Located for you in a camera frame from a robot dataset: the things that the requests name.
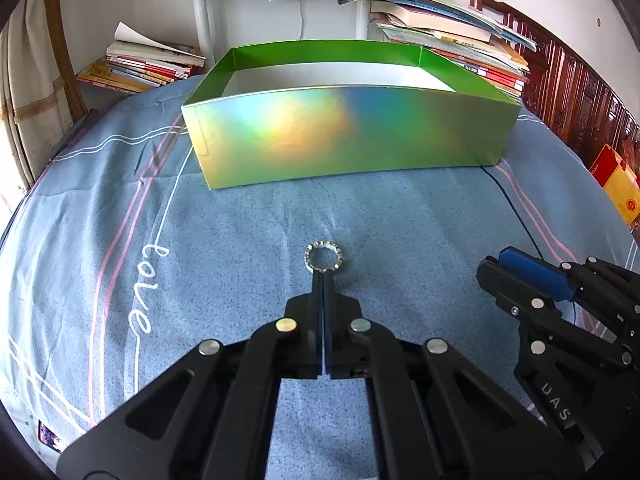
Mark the pile of books and papers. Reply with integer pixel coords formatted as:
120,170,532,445
336,0,531,103

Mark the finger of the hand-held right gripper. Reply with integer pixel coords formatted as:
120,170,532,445
499,246,640,333
476,255,637,370

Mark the brown wooden post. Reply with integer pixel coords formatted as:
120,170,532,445
44,0,85,123

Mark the beige curtain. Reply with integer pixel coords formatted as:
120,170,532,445
0,0,66,196

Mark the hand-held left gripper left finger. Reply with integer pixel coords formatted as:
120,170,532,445
57,272,324,480

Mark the small silver chain ring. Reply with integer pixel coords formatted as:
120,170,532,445
305,241,349,274

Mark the shiny green cardboard box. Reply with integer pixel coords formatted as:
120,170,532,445
181,42,522,191

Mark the carved wooden headboard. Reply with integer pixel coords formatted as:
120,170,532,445
470,0,640,171

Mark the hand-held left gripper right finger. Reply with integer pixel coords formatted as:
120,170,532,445
324,275,586,480

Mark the stack of red-spined books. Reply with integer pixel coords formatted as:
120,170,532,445
76,21,207,95

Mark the thin black cable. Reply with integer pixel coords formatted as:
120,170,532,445
481,166,578,328

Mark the yellow and red box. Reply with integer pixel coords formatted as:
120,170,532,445
589,144,640,227

